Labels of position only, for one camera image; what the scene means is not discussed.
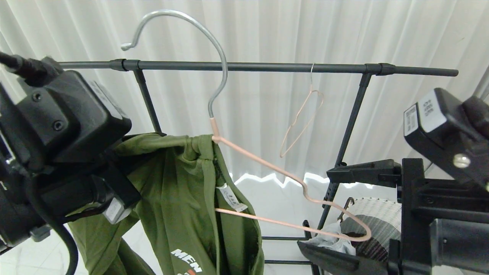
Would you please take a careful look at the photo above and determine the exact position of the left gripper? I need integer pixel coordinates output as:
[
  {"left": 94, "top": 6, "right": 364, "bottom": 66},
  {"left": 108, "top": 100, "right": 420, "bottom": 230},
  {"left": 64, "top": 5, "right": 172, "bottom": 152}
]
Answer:
[{"left": 38, "top": 160, "right": 142, "bottom": 226}]

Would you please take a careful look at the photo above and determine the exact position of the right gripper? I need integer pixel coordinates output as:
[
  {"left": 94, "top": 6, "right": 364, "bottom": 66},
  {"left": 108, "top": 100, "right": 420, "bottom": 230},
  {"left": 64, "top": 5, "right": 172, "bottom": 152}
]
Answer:
[{"left": 297, "top": 158, "right": 489, "bottom": 275}]

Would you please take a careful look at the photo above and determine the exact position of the green long-sleeved shirt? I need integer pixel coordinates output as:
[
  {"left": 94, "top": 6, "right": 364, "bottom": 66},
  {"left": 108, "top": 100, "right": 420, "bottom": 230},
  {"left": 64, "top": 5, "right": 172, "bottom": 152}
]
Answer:
[{"left": 69, "top": 133, "right": 265, "bottom": 275}]

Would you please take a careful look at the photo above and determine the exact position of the pink clothes hanger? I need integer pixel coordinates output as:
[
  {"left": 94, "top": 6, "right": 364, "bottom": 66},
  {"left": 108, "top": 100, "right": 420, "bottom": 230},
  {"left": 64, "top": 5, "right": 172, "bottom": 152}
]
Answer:
[
  {"left": 280, "top": 63, "right": 324, "bottom": 158},
  {"left": 121, "top": 10, "right": 372, "bottom": 242}
]

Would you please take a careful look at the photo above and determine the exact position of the white laundry basket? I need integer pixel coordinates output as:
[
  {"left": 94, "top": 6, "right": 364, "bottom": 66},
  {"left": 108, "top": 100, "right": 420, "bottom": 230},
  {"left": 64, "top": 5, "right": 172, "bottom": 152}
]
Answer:
[{"left": 338, "top": 197, "right": 403, "bottom": 264}]

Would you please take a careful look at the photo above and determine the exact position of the black clothes rack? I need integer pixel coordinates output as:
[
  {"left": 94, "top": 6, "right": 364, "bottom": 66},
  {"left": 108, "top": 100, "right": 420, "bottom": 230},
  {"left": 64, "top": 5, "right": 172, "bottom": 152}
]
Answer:
[{"left": 57, "top": 58, "right": 459, "bottom": 275}]

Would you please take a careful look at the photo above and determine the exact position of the white curtain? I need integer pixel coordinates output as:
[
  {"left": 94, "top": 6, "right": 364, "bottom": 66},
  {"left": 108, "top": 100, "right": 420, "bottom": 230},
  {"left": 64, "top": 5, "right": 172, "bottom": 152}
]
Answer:
[{"left": 0, "top": 0, "right": 489, "bottom": 191}]

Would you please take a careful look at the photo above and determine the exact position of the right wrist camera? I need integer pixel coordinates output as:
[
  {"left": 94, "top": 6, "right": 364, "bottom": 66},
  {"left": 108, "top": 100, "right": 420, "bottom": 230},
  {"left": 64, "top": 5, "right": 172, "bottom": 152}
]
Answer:
[{"left": 403, "top": 88, "right": 489, "bottom": 191}]

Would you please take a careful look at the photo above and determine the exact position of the black cable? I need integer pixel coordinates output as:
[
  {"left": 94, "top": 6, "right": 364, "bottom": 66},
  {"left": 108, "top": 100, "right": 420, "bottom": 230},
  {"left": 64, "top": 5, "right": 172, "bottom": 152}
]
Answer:
[{"left": 0, "top": 52, "right": 79, "bottom": 275}]

